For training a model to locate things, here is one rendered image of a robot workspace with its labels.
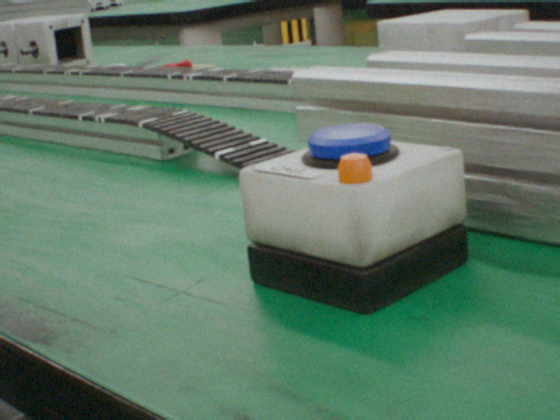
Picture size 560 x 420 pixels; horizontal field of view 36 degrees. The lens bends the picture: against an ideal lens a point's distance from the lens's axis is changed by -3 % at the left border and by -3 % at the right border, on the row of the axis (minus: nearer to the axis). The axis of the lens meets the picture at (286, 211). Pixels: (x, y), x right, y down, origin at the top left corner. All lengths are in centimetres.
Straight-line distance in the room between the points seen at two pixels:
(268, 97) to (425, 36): 25
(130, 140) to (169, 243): 28
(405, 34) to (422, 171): 35
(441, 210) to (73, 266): 21
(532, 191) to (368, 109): 13
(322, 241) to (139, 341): 9
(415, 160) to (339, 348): 10
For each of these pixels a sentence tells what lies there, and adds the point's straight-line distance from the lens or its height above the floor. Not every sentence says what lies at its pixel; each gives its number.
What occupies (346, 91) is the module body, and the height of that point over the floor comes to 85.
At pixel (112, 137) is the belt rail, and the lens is 83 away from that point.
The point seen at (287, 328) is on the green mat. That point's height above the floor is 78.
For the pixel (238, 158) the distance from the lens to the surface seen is 67.
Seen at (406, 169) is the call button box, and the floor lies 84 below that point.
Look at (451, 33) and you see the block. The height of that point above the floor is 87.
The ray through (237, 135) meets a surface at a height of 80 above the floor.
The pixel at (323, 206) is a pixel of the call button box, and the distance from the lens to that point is 40.
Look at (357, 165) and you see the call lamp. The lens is 39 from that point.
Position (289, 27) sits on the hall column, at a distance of 872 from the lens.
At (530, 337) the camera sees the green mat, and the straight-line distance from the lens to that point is 38.
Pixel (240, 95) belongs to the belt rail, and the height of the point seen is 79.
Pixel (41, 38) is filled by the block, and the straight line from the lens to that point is 154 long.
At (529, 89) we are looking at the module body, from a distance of 47.
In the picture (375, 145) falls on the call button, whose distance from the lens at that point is 42.
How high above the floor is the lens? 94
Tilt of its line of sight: 16 degrees down
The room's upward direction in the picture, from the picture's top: 6 degrees counter-clockwise
